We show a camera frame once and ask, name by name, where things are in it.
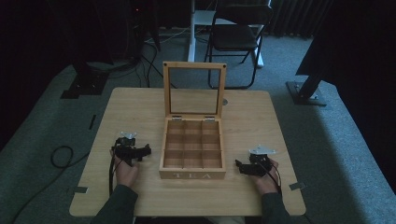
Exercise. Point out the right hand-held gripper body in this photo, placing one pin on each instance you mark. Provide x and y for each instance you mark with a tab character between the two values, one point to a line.
259	162

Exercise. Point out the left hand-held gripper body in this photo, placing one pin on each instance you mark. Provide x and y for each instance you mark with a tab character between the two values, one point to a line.
127	151

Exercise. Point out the wooden tea box with lid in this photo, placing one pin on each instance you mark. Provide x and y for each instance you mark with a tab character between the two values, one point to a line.
192	169

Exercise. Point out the person's left hand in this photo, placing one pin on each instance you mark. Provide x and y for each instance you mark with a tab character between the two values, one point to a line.
127	174

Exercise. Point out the person's right hand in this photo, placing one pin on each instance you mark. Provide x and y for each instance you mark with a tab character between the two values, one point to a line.
266	183

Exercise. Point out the grey tape strip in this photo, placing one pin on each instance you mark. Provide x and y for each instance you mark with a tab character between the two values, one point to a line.
80	189
297	186

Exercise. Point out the small black stick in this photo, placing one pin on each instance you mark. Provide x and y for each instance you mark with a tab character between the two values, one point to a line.
92	122

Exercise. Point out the small round grey sticker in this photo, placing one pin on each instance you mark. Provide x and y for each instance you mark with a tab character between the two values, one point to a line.
224	101

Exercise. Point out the black slanted metal stand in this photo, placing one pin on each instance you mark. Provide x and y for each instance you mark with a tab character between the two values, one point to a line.
307	90

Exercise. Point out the black folding chair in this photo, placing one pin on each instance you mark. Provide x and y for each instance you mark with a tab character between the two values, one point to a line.
234	36

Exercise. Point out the dark curtain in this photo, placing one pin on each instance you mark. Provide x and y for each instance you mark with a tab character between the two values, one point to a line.
292	17

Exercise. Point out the white desk frame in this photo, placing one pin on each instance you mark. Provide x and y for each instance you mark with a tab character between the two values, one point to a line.
192	37

